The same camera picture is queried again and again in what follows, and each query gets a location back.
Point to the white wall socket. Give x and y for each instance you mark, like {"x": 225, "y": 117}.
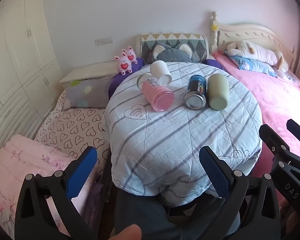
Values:
{"x": 103, "y": 41}

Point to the small purple pillow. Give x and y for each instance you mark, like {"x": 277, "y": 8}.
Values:
{"x": 213, "y": 63}

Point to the white bed side board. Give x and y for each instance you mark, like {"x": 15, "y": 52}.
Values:
{"x": 86, "y": 72}

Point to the pink plastic bottle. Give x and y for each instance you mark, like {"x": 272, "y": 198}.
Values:
{"x": 158, "y": 93}

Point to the pink fluffy blanket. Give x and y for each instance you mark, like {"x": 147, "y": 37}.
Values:
{"x": 270, "y": 100}

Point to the folded pink quilt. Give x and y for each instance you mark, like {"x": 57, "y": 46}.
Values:
{"x": 22, "y": 165}

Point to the person's dark trousers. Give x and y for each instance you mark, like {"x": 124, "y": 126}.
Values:
{"x": 145, "y": 220}

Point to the pink bunny plush toy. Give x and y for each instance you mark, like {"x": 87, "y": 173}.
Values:
{"x": 124, "y": 65}
{"x": 131, "y": 54}

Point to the heart print bed sheet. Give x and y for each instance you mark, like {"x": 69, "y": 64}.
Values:
{"x": 70, "y": 130}

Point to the patchwork diamond headboard cover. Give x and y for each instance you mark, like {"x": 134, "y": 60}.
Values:
{"x": 173, "y": 39}

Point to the blue cartoon pillow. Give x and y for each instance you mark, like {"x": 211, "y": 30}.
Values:
{"x": 252, "y": 66}

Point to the pale green cup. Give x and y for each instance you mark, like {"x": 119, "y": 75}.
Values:
{"x": 217, "y": 90}

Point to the white wardrobe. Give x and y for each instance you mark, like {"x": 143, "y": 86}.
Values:
{"x": 17, "y": 62}

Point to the white paper cup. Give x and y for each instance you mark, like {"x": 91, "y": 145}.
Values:
{"x": 158, "y": 70}

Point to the yellow flower ornament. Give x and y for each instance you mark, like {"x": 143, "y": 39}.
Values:
{"x": 214, "y": 26}

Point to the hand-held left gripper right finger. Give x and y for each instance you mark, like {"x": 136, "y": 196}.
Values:
{"x": 215, "y": 172}

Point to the large purple pillow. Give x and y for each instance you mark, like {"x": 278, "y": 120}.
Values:
{"x": 116, "y": 82}

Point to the grey cat face pillow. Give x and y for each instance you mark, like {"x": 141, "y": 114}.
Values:
{"x": 171, "y": 53}

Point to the grey sun print pillow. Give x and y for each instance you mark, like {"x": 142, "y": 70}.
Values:
{"x": 86, "y": 93}

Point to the person's left hand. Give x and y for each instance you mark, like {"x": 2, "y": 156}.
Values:
{"x": 127, "y": 233}

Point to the cream wooden bed headboard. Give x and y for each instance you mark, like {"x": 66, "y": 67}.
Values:
{"x": 252, "y": 33}

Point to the striped light blue quilt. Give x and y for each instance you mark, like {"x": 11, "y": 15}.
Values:
{"x": 170, "y": 140}

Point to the blue metal can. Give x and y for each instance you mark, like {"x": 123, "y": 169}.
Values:
{"x": 195, "y": 90}

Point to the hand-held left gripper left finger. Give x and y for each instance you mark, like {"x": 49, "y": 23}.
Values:
{"x": 82, "y": 171}

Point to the person's right hand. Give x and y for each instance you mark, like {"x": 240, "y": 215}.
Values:
{"x": 287, "y": 212}

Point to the white plush dog toy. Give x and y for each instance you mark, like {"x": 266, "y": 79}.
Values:
{"x": 255, "y": 52}

